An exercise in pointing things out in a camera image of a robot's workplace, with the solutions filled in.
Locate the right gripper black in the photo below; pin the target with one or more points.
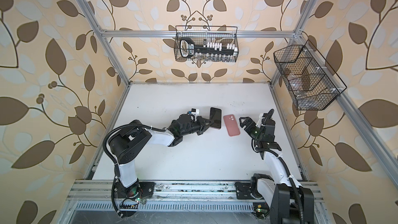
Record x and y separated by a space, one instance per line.
249 128

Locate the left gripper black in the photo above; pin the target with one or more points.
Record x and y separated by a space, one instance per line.
200 121

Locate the pink phone case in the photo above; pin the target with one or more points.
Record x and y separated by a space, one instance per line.
231 125

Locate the phone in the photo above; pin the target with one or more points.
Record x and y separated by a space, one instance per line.
216 118

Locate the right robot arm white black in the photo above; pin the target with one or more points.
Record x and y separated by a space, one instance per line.
287 201

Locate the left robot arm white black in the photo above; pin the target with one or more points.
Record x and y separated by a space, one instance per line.
123 144

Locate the black white tool in basket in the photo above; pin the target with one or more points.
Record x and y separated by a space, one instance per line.
204 49

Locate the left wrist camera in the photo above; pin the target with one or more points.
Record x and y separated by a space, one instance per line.
194 112

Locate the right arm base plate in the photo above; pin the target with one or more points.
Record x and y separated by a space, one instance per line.
258 190

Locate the side wire basket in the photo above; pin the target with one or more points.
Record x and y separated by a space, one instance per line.
311 80

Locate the back wire basket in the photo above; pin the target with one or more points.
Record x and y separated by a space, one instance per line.
225 34

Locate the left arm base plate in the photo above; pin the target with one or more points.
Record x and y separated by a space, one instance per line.
136 190

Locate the aluminium front rail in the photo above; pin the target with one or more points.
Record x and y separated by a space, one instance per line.
168 196

